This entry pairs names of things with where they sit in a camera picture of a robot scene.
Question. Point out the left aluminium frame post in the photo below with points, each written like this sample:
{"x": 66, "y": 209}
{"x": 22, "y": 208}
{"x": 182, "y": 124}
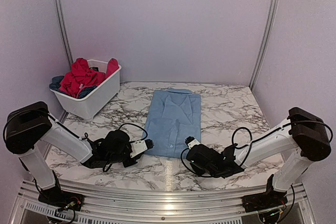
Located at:
{"x": 63, "y": 31}

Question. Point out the aluminium frame post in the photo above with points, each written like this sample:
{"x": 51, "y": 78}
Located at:
{"x": 63, "y": 31}
{"x": 264, "y": 43}

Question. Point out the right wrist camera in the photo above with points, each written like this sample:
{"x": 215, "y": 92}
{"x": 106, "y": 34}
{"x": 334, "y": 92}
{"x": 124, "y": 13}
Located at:
{"x": 191, "y": 142}

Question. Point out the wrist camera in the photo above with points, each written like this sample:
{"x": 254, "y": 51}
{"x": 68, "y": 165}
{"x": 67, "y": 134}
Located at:
{"x": 140, "y": 146}
{"x": 191, "y": 142}

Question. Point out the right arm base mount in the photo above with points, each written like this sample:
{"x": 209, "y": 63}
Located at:
{"x": 261, "y": 201}

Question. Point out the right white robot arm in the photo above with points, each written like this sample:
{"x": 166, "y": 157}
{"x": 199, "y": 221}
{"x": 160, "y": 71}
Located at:
{"x": 305, "y": 134}

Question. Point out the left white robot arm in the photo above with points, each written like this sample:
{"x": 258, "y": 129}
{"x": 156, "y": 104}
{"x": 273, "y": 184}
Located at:
{"x": 33, "y": 123}

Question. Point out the light blue button shirt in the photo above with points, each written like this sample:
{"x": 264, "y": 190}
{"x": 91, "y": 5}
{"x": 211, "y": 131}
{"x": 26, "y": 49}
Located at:
{"x": 174, "y": 115}

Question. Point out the dark blue garment in bin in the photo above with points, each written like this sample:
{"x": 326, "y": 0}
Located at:
{"x": 55, "y": 85}

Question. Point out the red garment in bin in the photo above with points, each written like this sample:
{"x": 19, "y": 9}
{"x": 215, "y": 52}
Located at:
{"x": 82, "y": 75}

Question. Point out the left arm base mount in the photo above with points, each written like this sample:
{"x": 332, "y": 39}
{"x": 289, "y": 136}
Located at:
{"x": 63, "y": 200}

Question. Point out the right aluminium frame post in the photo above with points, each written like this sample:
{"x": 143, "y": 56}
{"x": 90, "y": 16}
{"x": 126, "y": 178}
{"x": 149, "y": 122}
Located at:
{"x": 264, "y": 43}

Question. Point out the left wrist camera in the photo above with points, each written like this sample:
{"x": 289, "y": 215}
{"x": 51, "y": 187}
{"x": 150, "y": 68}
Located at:
{"x": 140, "y": 146}

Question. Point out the front aluminium rail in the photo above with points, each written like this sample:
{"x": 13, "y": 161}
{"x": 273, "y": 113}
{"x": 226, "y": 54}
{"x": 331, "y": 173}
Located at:
{"x": 115, "y": 205}

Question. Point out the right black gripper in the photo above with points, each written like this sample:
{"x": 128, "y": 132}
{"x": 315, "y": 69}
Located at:
{"x": 198, "y": 170}

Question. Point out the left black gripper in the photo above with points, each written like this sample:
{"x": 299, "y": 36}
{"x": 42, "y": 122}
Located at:
{"x": 130, "y": 163}

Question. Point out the white plastic laundry bin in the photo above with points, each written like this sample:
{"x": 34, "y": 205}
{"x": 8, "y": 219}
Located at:
{"x": 87, "y": 107}

